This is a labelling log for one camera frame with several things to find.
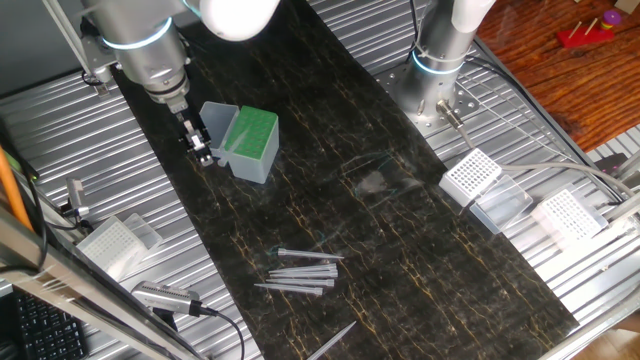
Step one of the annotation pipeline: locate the black camera stand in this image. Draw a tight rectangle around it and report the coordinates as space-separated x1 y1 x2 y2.
152 307 180 332

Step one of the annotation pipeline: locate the green pipette tip holder box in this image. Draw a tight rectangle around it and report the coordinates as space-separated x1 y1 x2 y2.
198 101 281 186

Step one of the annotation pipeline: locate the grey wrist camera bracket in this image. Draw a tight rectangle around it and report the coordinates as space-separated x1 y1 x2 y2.
79 32 121 84

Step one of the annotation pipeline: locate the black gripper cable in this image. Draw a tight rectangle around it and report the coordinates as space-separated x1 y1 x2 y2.
407 0 424 56

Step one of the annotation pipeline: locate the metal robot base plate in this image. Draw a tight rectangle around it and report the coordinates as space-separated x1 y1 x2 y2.
372 59 481 139

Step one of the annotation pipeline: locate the black keyboard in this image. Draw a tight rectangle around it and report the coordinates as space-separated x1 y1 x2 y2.
12 292 90 360

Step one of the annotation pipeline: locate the white plastic box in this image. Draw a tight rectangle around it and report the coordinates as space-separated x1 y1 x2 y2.
529 188 610 251

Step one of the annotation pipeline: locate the grey metal pole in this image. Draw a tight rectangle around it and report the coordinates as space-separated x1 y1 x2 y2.
42 0 110 97

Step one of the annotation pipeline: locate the black box pink light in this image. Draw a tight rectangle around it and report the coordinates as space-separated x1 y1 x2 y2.
594 152 629 174

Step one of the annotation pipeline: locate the red block with sticks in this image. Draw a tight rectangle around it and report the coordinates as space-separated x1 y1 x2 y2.
556 18 616 50

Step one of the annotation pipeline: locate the clear large pipette tip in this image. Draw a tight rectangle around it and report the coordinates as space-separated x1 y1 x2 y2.
269 269 340 280
217 127 253 169
304 320 358 360
277 248 346 262
264 277 336 288
268 263 339 274
253 282 325 297

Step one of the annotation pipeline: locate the silver camera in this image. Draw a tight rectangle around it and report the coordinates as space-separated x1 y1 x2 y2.
130 279 204 317

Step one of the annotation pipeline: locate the black marble pattern mat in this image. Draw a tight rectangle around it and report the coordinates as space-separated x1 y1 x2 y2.
104 0 581 360

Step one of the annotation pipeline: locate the black camera cable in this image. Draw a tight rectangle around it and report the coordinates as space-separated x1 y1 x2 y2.
199 304 246 360
47 199 96 234

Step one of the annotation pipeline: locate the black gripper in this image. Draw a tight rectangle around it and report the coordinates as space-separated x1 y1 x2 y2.
174 112 216 169

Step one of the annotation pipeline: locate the orange pole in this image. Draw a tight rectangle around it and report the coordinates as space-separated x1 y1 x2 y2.
0 147 34 234

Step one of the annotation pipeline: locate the purple yellow toy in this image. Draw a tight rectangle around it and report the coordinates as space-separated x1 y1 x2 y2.
599 9 623 32

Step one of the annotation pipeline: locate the metal frame beam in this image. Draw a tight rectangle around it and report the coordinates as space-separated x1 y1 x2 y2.
0 207 206 360

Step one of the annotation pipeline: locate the black loose cable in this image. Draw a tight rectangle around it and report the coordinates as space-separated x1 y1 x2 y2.
0 149 50 276

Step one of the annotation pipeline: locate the white tip rack clear lid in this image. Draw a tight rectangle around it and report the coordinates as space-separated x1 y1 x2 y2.
438 147 534 235

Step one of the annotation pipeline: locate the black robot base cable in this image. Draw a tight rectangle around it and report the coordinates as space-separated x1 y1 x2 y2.
464 54 624 206

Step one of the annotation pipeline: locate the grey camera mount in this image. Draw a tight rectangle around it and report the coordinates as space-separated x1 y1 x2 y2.
64 177 91 221

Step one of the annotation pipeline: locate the grey conduit hose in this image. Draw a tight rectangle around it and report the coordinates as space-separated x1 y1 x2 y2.
435 99 637 199

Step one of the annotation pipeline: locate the white tip rack tilted box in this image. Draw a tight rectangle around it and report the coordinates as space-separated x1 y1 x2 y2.
75 212 164 282

